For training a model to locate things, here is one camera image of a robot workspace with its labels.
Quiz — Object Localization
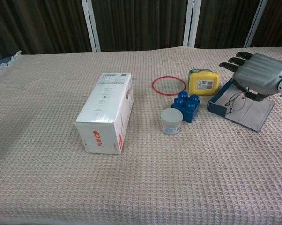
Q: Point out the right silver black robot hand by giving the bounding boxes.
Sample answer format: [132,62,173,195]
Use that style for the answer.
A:
[218,51,282,102]

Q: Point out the eyeglasses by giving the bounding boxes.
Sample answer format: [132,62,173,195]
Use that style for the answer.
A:
[225,91,246,115]

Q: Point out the blue grey glasses case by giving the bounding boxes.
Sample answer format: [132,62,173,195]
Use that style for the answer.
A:
[207,78,276,133]

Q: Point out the yellow plastic container with label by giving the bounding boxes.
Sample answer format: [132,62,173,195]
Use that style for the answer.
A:
[187,69,221,97]

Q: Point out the white carton box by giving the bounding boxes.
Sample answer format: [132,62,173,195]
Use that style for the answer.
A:
[74,72,134,155]

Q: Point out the blue toy brick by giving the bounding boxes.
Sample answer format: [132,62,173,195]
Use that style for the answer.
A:
[171,91,201,124]

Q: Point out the small white round jar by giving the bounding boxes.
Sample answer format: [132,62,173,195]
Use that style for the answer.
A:
[160,108,183,135]

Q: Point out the beige woven tablecloth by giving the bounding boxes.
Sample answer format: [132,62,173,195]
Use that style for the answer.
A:
[0,45,282,225]

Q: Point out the white partition post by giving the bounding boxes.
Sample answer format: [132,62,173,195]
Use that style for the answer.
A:
[183,0,202,49]
[244,0,268,48]
[81,0,101,53]

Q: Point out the red rubber ring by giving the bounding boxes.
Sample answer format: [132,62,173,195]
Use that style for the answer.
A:
[151,75,186,96]

